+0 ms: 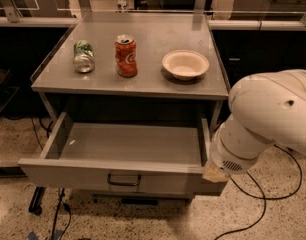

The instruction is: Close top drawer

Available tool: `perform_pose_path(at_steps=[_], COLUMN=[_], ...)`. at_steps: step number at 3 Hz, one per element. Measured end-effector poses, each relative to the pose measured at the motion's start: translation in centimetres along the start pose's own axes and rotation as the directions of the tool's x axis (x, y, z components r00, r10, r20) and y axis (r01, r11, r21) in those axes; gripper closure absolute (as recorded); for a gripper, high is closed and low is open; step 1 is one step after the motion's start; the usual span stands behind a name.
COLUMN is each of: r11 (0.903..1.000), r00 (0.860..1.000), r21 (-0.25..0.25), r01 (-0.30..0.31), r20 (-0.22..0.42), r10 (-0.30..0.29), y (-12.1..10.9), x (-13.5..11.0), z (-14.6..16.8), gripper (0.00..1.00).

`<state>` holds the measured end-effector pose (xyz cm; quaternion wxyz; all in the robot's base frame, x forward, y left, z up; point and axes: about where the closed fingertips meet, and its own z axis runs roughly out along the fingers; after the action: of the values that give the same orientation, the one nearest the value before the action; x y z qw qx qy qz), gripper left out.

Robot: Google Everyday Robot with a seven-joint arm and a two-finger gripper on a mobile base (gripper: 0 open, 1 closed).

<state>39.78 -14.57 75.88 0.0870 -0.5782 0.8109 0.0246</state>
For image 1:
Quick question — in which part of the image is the black top drawer handle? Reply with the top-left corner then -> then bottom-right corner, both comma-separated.
107,174 -> 141,187

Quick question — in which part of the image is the grey top drawer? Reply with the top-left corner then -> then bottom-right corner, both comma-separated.
19,113 -> 225,199

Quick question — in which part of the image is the black floor cable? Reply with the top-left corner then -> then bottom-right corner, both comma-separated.
214,145 -> 304,240
30,117 -> 73,240

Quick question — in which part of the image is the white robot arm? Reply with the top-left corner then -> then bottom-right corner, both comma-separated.
203,69 -> 306,183

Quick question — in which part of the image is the black floor cable right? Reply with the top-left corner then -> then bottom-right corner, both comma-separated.
214,145 -> 304,240

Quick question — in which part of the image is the grey metal cabinet table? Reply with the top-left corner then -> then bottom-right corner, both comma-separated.
29,11 -> 231,206

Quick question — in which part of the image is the red cola can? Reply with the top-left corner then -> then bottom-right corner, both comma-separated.
115,34 -> 138,78

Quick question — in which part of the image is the black floor cable left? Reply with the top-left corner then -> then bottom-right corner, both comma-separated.
30,117 -> 73,240

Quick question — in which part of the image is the black table leg with caster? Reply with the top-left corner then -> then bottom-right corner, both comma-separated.
28,187 -> 46,216

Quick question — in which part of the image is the clear plastic water bottle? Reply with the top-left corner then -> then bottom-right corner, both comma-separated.
117,0 -> 128,12

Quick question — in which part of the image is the green crushed soda can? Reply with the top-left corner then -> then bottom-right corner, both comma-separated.
73,40 -> 95,73

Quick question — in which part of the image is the white paper bowl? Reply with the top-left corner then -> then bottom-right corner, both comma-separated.
162,50 -> 210,81

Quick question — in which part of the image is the white horizontal rail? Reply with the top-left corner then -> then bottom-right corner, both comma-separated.
0,17 -> 306,31

